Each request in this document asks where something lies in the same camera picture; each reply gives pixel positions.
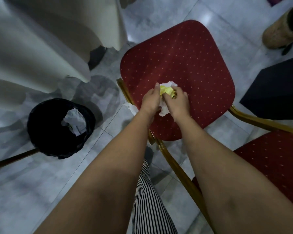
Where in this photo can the person's right hand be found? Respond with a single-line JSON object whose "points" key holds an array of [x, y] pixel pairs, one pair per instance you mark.
{"points": [[177, 105]]}

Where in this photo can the person's left hand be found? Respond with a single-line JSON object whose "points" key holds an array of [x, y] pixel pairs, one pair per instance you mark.
{"points": [[150, 99]]}

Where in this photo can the person's left thumb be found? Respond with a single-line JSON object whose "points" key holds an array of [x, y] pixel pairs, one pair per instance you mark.
{"points": [[157, 88]]}

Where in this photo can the person's right fingers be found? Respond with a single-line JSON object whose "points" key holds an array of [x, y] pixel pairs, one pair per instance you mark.
{"points": [[177, 91]]}

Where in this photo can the yellow paper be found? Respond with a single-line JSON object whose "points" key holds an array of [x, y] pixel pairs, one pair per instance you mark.
{"points": [[166, 90]]}

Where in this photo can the white tissue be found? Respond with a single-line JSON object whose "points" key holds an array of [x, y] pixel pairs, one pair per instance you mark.
{"points": [[166, 98]]}

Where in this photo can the person's right forearm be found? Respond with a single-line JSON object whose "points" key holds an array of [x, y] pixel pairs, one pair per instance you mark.
{"points": [[232, 177]]}

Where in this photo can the person's left forearm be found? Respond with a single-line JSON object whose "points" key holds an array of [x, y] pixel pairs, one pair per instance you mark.
{"points": [[105, 177]]}

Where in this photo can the red dotted chair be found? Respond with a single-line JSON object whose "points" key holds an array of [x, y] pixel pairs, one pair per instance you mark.
{"points": [[185, 77]]}

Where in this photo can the white tissue scrap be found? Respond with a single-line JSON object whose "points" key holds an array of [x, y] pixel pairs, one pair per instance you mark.
{"points": [[131, 107]]}

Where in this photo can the white trash in bin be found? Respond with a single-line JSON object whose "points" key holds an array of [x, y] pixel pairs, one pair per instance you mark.
{"points": [[74, 122]]}

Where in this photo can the dark blue cloth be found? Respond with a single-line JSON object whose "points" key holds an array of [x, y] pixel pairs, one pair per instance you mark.
{"points": [[276, 90]]}

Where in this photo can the black trash bin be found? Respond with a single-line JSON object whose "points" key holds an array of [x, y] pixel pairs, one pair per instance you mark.
{"points": [[61, 129]]}

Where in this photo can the person's striped garment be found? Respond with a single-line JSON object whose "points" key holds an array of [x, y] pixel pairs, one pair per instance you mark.
{"points": [[149, 204]]}

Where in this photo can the white tablecloth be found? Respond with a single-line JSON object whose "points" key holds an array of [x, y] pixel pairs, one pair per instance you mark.
{"points": [[46, 38]]}

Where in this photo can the brown woven stool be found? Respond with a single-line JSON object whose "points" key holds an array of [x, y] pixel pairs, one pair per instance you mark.
{"points": [[283, 29]]}

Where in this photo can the golden chair leg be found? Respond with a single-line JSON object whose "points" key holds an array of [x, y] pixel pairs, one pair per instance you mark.
{"points": [[13, 158]]}

